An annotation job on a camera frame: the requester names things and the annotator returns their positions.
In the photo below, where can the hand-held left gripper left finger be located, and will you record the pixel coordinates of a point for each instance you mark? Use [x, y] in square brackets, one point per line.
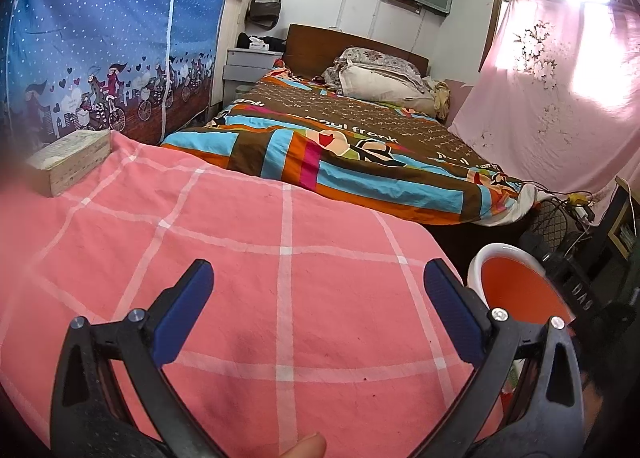
[182, 313]

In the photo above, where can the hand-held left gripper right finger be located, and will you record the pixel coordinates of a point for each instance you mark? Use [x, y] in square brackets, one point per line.
[450, 310]

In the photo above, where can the orange bucket white rim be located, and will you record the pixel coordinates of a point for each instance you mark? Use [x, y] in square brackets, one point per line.
[520, 288]

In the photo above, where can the person's left hand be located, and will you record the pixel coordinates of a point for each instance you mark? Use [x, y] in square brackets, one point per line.
[304, 447]

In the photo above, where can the black floor fan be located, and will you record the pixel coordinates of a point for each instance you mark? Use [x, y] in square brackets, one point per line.
[547, 228]

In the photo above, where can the pink checked blanket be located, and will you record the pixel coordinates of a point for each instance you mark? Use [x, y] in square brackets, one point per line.
[225, 248]

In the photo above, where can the wooden desk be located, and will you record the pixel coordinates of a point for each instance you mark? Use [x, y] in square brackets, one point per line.
[622, 228]

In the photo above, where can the yellow power strip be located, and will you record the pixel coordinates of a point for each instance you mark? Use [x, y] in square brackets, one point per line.
[579, 203]

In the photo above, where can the pink floral sheet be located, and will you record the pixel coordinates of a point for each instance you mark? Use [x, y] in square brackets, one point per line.
[550, 113]

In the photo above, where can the beige tissue box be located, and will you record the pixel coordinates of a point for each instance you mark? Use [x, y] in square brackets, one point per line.
[65, 163]

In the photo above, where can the colourful striped quilt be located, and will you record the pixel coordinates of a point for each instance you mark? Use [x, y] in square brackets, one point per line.
[350, 138]

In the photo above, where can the yellow cloth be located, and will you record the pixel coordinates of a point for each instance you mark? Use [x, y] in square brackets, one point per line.
[442, 98]

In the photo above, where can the cream pillow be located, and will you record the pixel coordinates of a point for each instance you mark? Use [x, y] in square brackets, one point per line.
[380, 86]

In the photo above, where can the grey nightstand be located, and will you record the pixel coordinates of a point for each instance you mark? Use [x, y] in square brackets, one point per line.
[245, 68]

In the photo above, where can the floral pillow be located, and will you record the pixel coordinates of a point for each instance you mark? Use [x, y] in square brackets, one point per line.
[380, 61]

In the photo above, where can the black cloth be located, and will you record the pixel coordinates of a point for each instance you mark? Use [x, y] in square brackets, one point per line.
[277, 42]

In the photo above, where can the wooden headboard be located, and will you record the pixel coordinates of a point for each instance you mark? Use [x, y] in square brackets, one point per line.
[315, 46]

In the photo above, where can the blue bicycle-print curtain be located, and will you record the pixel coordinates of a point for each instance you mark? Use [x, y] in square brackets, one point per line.
[100, 13]

